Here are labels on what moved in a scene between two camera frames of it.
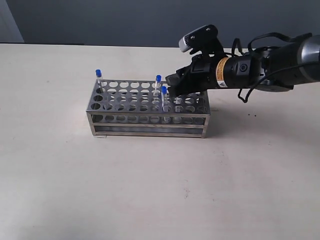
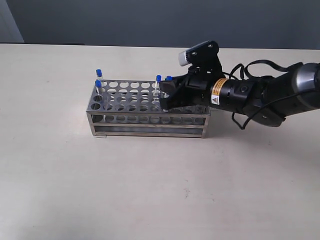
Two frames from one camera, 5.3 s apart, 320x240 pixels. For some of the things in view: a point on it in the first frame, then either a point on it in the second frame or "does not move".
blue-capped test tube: [178, 110] to [98, 85]
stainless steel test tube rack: [146, 108] does not move
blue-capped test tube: [98, 73] does not move
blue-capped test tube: [158, 81] does not move
